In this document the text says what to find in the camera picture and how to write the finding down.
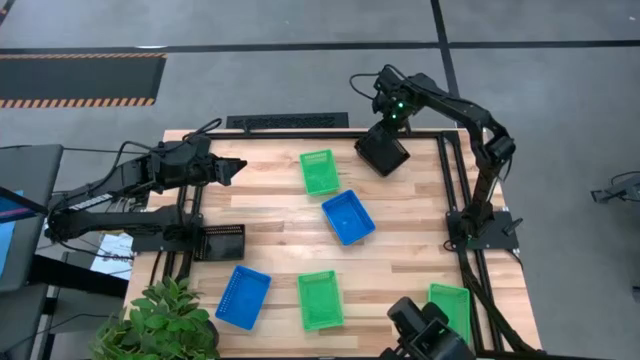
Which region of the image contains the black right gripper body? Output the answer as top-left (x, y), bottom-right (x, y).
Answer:
top-left (374, 82), bottom-right (417, 132)

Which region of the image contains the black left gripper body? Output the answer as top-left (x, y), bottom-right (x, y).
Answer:
top-left (158, 135), bottom-right (220, 189)

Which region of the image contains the black slotted plastic basket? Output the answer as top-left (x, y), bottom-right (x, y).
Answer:
top-left (354, 122), bottom-right (412, 178)
top-left (193, 223), bottom-right (247, 263)

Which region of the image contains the green slotted plastic basket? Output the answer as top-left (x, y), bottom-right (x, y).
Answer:
top-left (296, 269), bottom-right (346, 333)
top-left (428, 282), bottom-right (472, 345)
top-left (299, 148), bottom-right (342, 197)

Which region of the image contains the blue slotted plastic basket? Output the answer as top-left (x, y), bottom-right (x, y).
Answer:
top-left (320, 188), bottom-right (377, 247)
top-left (214, 264), bottom-right (273, 332)

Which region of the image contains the white printed paper sheet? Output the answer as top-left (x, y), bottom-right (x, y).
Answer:
top-left (91, 232), bottom-right (136, 281)

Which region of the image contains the black hazard-striped floor mat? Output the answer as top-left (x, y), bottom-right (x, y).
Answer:
top-left (0, 52), bottom-right (168, 110)

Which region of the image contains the green leafy potted plant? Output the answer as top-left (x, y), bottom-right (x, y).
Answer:
top-left (89, 276), bottom-right (221, 360)

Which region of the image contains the blue flat panel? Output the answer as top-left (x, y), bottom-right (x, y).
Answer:
top-left (0, 188), bottom-right (25, 279)

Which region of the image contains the gray tripod stand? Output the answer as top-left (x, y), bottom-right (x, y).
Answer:
top-left (590, 171), bottom-right (640, 204)

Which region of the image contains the black metal rail frame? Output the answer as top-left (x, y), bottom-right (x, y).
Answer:
top-left (149, 128), bottom-right (504, 354)

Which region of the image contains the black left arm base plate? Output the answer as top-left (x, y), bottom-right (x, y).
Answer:
top-left (131, 212), bottom-right (204, 253)

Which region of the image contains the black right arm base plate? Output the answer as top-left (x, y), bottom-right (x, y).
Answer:
top-left (445, 209), bottom-right (521, 252)

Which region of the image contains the black cable bundle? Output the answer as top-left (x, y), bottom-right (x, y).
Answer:
top-left (455, 247), bottom-right (539, 354)

